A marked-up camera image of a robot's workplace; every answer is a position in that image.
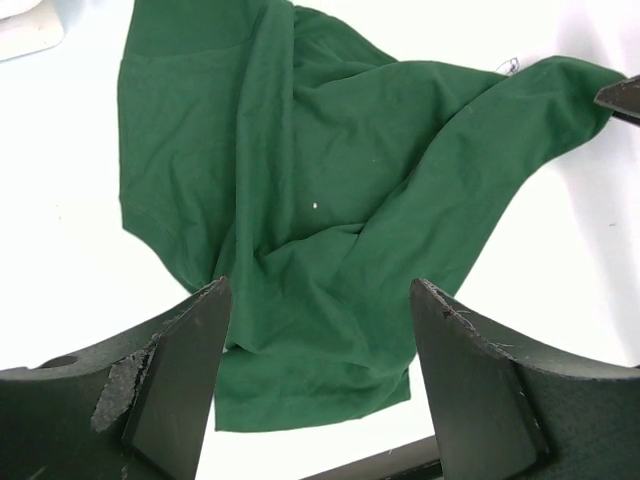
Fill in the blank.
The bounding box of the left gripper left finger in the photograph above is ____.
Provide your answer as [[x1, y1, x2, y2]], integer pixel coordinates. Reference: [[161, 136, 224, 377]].
[[1, 278, 232, 479]]

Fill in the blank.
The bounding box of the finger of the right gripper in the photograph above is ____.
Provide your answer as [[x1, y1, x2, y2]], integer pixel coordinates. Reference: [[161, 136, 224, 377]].
[[594, 76, 640, 126]]

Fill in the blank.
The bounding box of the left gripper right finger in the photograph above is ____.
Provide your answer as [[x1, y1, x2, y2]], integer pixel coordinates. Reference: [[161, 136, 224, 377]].
[[410, 279, 639, 479]]

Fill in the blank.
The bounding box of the green t shirt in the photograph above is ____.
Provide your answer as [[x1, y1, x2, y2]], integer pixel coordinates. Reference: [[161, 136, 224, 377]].
[[118, 1, 620, 432]]

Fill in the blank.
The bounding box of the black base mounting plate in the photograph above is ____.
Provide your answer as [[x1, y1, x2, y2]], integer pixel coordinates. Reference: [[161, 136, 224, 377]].
[[305, 436, 443, 480]]

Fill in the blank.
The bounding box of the white plastic laundry basket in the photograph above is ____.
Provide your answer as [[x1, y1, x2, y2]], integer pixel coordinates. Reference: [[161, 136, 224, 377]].
[[0, 0, 64, 61]]

